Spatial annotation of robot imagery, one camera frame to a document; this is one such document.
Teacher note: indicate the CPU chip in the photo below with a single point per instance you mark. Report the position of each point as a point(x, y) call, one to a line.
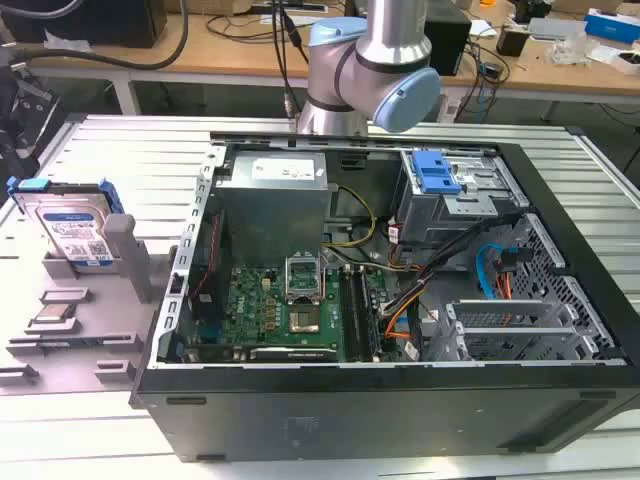
point(54, 314)

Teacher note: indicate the black PC case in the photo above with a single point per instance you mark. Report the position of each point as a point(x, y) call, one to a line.
point(350, 415)

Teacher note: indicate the blue plastic bay latch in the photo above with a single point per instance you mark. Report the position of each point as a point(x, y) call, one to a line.
point(434, 172)

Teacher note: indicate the grey parts rack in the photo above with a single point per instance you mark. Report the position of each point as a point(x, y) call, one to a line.
point(100, 310)

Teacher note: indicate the black RAM slot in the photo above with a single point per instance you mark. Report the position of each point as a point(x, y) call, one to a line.
point(350, 310)
point(371, 320)

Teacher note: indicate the silver metal drive cage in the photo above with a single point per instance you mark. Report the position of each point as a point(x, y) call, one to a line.
point(450, 215)

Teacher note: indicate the RAM stick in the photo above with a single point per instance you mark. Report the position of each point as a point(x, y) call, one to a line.
point(75, 342)

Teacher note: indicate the metal disk bay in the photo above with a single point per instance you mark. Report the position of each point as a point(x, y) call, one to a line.
point(510, 325)

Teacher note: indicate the grey power supply unit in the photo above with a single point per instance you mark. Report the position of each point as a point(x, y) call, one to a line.
point(270, 200)

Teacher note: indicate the green motherboard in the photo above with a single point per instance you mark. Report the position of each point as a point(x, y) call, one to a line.
point(250, 305)

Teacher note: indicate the CPU socket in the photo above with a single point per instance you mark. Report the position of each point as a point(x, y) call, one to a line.
point(303, 320)

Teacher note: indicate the black graphics card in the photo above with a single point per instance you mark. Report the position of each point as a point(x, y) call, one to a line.
point(295, 354)

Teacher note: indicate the hard disk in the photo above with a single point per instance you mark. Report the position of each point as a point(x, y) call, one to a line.
point(70, 230)

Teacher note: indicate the small black box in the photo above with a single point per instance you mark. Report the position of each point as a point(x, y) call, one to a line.
point(450, 40)

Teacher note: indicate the wooden desk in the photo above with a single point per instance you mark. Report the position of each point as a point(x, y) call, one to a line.
point(225, 57)

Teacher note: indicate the black computer box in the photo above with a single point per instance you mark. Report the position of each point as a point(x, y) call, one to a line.
point(100, 22)

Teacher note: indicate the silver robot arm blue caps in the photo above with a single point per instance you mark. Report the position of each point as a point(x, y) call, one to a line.
point(390, 45)

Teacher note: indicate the blue cardboard box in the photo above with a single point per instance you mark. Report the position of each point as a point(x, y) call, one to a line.
point(612, 25)

